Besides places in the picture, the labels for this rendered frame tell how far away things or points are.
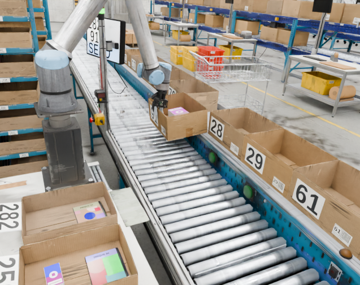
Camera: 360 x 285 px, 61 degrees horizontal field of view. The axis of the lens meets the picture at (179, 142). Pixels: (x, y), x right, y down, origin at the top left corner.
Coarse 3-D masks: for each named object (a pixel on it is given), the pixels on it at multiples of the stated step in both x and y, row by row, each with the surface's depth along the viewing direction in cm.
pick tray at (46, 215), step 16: (48, 192) 146; (64, 192) 150; (80, 192) 154; (96, 192) 157; (32, 208) 146; (48, 208) 149; (64, 208) 150; (112, 208) 142; (32, 224) 138; (48, 224) 139; (64, 224) 139; (80, 224) 128; (96, 224) 132; (32, 240) 122
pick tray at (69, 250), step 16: (112, 224) 128; (48, 240) 118; (64, 240) 122; (80, 240) 125; (96, 240) 128; (112, 240) 132; (32, 256) 118; (48, 256) 122; (64, 256) 123; (80, 256) 124; (128, 256) 118; (32, 272) 115; (64, 272) 116; (80, 272) 116; (128, 272) 118
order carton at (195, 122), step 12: (168, 96) 228; (180, 96) 232; (168, 108) 232; (192, 108) 223; (204, 108) 204; (168, 120) 192; (180, 120) 195; (192, 120) 199; (204, 120) 203; (168, 132) 196; (180, 132) 199; (192, 132) 203; (204, 132) 207
